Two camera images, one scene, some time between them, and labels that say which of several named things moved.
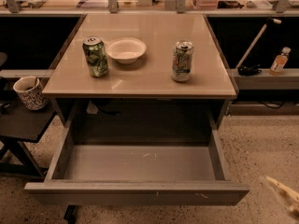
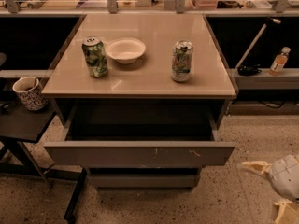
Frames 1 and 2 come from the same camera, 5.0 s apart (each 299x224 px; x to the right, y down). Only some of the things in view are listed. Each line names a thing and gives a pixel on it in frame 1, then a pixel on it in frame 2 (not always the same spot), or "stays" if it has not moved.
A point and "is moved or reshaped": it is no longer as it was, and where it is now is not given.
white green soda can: [182, 61] stays
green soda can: [96, 57] stays
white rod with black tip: [270, 20] stays
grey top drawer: [137, 160] is moved or reshaped
